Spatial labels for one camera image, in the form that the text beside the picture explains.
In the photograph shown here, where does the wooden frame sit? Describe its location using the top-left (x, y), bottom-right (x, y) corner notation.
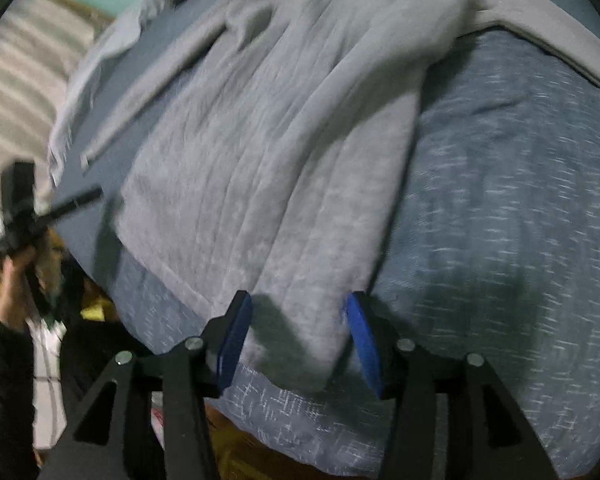
top-left (47, 0), bottom-right (113, 27)

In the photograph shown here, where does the light grey pillow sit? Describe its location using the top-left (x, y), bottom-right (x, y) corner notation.
top-left (47, 0), bottom-right (176, 186)

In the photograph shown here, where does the person's left hand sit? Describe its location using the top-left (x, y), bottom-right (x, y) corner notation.
top-left (0, 249), bottom-right (41, 330)

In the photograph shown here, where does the beige striped curtain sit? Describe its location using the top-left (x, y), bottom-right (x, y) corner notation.
top-left (0, 0), bottom-right (111, 211)

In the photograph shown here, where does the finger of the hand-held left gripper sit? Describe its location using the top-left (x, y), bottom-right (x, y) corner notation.
top-left (35, 187), bottom-right (104, 227)

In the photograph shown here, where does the grey knitted sweater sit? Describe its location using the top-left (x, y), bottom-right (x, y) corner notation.
top-left (82, 0), bottom-right (600, 393)

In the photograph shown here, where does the white checked cloth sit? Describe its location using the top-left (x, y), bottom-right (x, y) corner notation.
top-left (30, 320), bottom-right (68, 451)

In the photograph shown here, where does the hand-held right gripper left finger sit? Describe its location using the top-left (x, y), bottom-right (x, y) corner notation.
top-left (40, 290), bottom-right (253, 480)

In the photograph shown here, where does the yellow plastic item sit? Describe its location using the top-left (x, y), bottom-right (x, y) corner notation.
top-left (80, 296), bottom-right (116, 322)

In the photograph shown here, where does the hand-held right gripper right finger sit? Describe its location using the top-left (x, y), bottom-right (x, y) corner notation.
top-left (345, 291), bottom-right (558, 480)

